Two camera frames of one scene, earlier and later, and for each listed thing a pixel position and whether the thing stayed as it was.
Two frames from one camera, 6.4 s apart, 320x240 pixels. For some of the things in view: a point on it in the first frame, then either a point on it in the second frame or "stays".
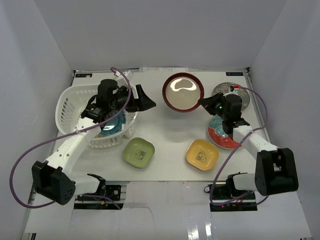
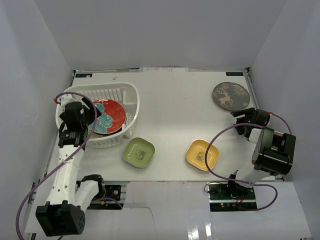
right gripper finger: (215, 104) -> (242, 112)
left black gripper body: (136, 99) -> (90, 111)
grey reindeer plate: (225, 87) stays
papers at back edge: (163, 69) stays
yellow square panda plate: (202, 154) stays
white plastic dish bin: (71, 104) stays
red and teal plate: (218, 135) -> (113, 118)
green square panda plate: (139, 152) stays
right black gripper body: (225, 116) -> (245, 120)
